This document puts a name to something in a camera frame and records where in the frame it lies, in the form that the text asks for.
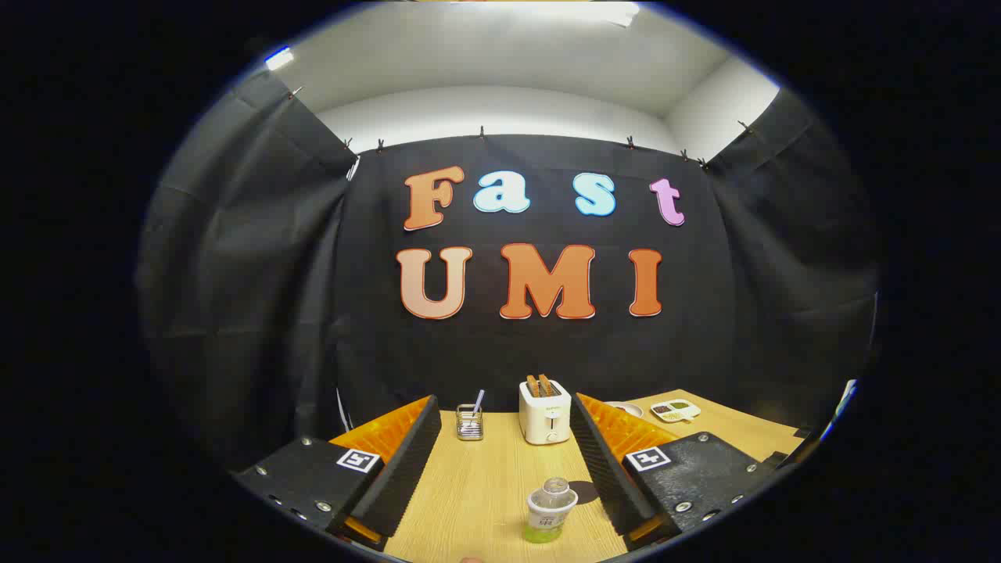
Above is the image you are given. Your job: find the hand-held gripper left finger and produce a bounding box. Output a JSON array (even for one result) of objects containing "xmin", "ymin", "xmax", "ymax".
[{"xmin": 232, "ymin": 395, "xmax": 443, "ymax": 552}]

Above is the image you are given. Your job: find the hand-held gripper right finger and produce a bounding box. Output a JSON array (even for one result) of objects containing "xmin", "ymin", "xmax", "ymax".
[{"xmin": 569, "ymin": 393, "xmax": 791, "ymax": 550}]

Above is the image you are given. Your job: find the clear plastic juice bottle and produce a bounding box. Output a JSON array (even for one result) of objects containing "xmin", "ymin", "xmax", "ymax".
[{"xmin": 526, "ymin": 477, "xmax": 579, "ymax": 544}]

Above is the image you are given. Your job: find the wooden table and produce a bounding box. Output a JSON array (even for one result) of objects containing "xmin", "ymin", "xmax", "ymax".
[{"xmin": 328, "ymin": 389, "xmax": 806, "ymax": 563}]

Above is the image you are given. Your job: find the white toaster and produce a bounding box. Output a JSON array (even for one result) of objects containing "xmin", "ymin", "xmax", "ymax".
[{"xmin": 518, "ymin": 379, "xmax": 572, "ymax": 446}]

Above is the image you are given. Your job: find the white divided dish with seeds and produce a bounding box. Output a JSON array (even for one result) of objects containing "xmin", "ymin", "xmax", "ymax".
[{"xmin": 651, "ymin": 399, "xmax": 701, "ymax": 424}]

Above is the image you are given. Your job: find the ceiling light panel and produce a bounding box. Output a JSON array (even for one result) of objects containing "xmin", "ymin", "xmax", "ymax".
[{"xmin": 461, "ymin": 0, "xmax": 642, "ymax": 28}]

